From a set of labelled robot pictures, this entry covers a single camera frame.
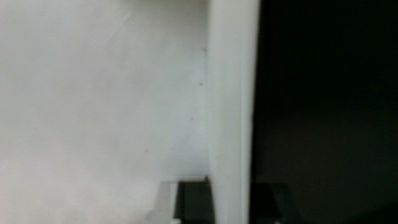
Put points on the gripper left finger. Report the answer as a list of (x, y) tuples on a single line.
[(184, 204)]

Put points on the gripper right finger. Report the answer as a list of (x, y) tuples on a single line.
[(273, 208)]

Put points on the white square table top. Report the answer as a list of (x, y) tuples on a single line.
[(127, 83)]

